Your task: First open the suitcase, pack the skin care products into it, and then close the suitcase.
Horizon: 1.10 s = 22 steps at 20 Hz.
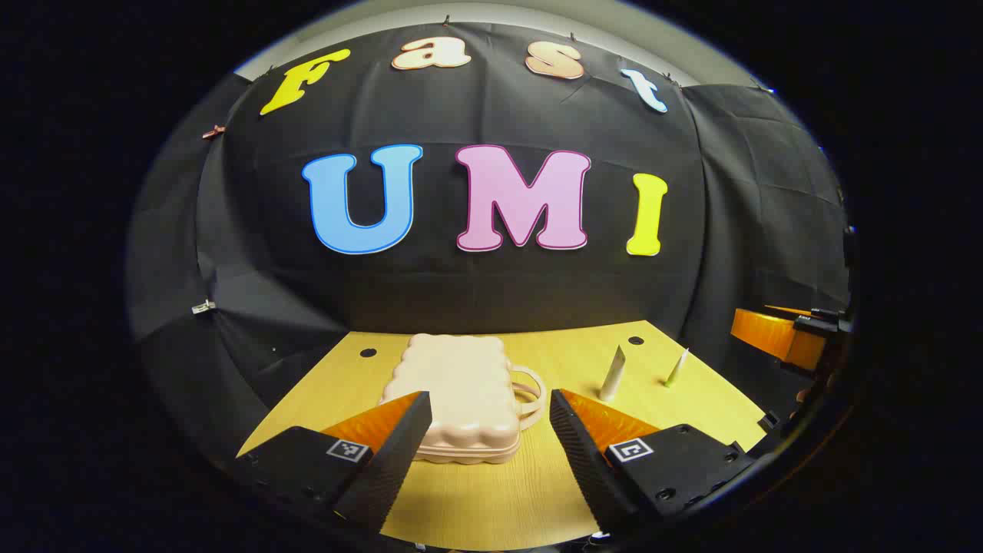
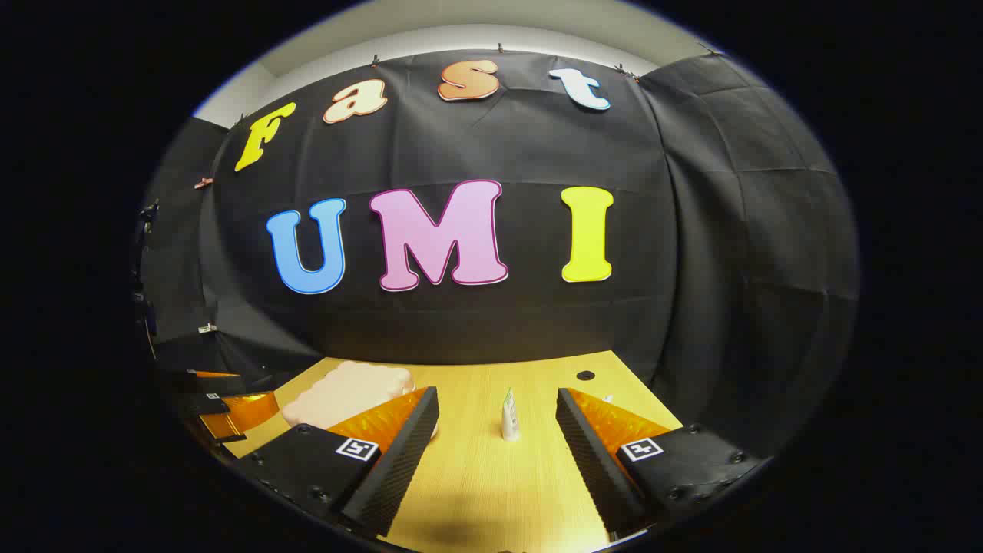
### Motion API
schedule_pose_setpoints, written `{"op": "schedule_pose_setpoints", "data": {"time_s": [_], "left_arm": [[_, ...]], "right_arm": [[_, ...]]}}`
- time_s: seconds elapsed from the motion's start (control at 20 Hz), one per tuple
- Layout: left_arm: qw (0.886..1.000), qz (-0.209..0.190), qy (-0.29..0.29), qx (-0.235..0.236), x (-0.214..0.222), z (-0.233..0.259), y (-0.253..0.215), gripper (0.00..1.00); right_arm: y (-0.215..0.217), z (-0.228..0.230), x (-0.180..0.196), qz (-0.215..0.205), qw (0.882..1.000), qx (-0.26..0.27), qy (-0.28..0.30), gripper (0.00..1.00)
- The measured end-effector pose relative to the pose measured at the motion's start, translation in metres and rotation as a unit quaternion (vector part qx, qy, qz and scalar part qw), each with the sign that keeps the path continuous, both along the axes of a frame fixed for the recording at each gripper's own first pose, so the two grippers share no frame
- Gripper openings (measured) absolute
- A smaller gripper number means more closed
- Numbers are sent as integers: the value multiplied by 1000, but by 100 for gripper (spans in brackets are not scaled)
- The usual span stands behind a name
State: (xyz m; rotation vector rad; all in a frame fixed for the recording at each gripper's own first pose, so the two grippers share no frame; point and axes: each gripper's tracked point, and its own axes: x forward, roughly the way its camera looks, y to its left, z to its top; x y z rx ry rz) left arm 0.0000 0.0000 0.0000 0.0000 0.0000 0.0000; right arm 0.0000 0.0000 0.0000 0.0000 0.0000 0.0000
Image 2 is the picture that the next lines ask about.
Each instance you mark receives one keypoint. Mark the white labelled skincare tube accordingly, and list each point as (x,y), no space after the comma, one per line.
(510,418)

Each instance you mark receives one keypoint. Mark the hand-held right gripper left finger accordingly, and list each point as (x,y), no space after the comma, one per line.
(392,476)

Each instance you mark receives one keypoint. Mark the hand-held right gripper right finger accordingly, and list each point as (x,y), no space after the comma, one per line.
(595,468)

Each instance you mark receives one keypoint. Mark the pink suitcase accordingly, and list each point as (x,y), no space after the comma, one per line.
(345,393)

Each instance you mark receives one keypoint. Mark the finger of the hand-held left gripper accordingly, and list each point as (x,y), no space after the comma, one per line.
(207,384)
(238,415)

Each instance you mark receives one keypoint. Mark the black backdrop cloth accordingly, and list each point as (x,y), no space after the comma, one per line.
(499,322)

